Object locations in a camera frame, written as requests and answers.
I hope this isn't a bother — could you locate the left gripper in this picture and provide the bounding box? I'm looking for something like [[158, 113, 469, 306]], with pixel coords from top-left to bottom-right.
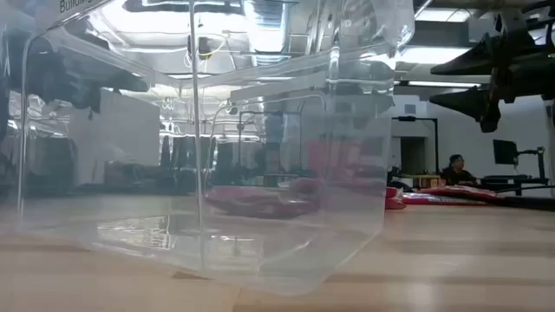
[[25, 41, 149, 112]]

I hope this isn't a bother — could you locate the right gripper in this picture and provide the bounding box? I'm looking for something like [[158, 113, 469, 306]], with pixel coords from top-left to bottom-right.
[[428, 8, 555, 133]]

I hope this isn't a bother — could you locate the red popcorn bag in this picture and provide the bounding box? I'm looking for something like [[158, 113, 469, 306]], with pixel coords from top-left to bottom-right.
[[401, 192, 491, 206], [205, 179, 323, 220], [418, 185, 506, 203], [385, 186, 408, 211]]

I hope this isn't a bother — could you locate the clear plastic storage bin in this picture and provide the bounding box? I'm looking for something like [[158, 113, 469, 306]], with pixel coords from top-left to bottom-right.
[[0, 0, 415, 298]]

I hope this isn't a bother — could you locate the ceiling light strip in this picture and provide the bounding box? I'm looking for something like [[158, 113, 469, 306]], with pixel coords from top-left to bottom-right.
[[407, 80, 482, 88]]

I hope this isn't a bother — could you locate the black computer monitor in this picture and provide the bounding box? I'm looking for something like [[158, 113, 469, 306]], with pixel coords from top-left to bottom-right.
[[493, 139, 519, 166]]

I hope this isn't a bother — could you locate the white printed bin label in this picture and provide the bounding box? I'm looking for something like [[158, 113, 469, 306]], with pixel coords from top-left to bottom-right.
[[34, 0, 114, 30]]

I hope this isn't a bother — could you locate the person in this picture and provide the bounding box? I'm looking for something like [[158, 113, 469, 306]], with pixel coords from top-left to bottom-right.
[[441, 153, 479, 187]]

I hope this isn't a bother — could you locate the black desk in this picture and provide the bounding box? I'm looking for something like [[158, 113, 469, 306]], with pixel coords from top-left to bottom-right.
[[479, 174, 552, 196]]

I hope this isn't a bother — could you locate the wooden box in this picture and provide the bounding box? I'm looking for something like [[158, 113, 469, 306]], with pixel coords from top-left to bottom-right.
[[407, 174, 442, 189]]

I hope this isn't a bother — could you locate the black door frame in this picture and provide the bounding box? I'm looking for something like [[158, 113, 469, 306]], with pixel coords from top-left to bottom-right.
[[392, 115, 440, 175]]

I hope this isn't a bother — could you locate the black aluminium table frame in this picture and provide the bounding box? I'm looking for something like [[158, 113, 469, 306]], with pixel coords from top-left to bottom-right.
[[489, 185, 555, 212]]

